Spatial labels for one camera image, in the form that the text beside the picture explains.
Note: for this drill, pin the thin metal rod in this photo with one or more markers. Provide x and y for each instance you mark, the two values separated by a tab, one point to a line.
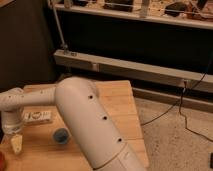
63	44

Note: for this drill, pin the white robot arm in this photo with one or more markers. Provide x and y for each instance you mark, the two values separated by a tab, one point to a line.
77	101

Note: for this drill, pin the black object at floor edge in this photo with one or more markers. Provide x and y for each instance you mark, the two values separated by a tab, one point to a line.
211	161

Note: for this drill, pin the grey metal shelf frame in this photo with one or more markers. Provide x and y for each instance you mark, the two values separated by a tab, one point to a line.
157	56

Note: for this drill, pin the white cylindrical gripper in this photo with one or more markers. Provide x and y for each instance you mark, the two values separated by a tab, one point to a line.
12	123

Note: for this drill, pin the white rectangular box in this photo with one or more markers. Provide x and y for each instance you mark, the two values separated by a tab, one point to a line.
39	116

